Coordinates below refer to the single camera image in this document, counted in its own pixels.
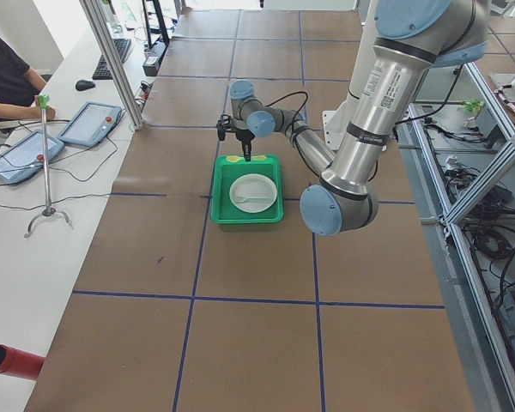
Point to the far blue teach pendant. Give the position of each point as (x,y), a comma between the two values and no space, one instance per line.
(91,124)

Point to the white round plate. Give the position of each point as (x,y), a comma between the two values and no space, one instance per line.
(253,185)

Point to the pale green plastic fork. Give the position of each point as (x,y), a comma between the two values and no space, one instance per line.
(241,199)

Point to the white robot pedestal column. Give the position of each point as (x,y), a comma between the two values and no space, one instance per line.
(335,122)

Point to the brown paper table cover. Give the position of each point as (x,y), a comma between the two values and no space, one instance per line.
(173,312)

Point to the near blue teach pendant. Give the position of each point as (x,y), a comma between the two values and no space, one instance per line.
(22,161)

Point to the aluminium frame post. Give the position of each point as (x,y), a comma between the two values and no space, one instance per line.
(97,22)

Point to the yellow plastic spoon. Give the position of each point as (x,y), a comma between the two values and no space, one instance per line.
(237,158)

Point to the black computer mouse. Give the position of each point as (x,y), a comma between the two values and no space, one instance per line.
(83,85)

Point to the red cylinder tube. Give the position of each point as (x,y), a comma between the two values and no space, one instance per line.
(20,364)

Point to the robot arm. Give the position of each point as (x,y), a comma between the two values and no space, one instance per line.
(400,41)

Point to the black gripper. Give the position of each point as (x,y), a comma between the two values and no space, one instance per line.
(244,136)

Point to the metal reacher grabber tool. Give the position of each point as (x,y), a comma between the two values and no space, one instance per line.
(41,101)

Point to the person in black shirt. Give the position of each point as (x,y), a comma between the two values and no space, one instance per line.
(19,84)

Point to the green plastic tray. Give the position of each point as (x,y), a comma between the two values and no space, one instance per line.
(223,211)

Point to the blue teach pendant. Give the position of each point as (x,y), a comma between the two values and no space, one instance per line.
(22,161)
(91,124)

